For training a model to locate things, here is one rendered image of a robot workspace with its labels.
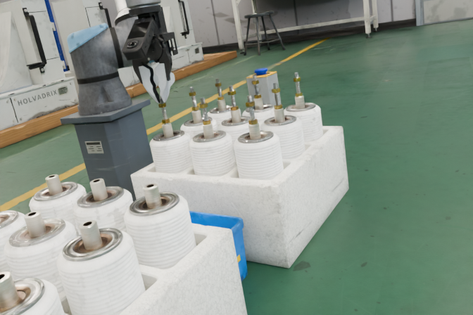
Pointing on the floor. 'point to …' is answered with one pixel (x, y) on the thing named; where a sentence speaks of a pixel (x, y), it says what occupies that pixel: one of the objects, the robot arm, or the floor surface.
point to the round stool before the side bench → (264, 31)
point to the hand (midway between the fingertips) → (159, 98)
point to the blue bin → (236, 224)
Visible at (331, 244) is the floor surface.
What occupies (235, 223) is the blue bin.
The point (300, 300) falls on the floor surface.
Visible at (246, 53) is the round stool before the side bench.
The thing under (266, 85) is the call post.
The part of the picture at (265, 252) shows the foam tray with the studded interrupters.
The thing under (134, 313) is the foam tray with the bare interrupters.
